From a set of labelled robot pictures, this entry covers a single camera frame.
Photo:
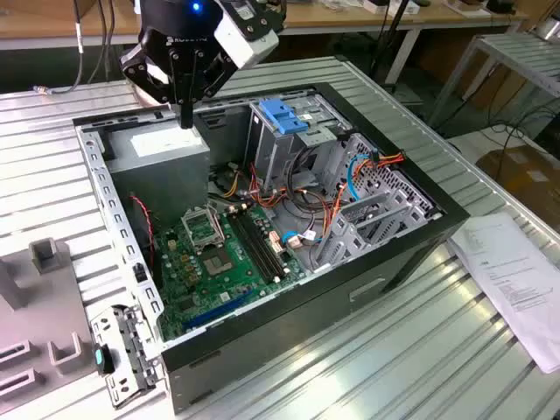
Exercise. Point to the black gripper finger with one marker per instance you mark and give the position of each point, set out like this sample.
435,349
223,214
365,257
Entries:
140,61
216,70

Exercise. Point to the metal disk bay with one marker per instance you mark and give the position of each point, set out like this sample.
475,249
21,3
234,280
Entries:
345,245

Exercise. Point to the blue plastic drive latch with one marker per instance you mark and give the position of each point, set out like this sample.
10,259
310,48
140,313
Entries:
280,116

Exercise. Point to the metal optical drive cage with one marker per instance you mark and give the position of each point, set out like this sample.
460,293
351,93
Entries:
267,149

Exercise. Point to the grey power supply unit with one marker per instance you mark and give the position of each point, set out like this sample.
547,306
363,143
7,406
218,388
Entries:
162,184

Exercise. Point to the black RAM slot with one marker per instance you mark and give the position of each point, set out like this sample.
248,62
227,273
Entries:
253,245
267,245

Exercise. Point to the CPU socket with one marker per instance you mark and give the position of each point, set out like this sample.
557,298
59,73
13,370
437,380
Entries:
219,262

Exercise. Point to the green motherboard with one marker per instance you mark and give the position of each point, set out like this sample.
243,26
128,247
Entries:
219,286

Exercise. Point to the blue expansion slot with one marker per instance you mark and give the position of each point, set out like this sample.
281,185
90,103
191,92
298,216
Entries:
219,309

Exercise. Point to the black open PC case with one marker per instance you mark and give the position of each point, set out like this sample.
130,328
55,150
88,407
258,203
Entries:
306,315

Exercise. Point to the grey part rack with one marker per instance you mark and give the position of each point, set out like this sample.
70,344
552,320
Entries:
39,306

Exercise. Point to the metal expansion card retainer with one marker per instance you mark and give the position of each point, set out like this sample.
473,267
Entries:
131,350

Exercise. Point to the blue black retainer latch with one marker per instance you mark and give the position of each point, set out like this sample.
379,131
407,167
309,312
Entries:
100,356

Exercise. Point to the metal slat side table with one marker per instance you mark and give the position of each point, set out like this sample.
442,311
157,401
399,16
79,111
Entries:
525,57

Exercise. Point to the brown cardboard box on floor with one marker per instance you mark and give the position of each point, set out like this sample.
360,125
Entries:
525,175

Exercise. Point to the printed white paper sheets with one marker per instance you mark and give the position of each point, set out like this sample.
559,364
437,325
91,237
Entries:
512,280

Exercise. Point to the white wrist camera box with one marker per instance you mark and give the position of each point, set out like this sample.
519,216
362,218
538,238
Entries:
245,44

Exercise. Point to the wooden desk with white frame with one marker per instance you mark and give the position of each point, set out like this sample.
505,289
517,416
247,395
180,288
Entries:
44,17

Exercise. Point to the black case switch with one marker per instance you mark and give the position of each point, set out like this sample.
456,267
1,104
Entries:
140,273

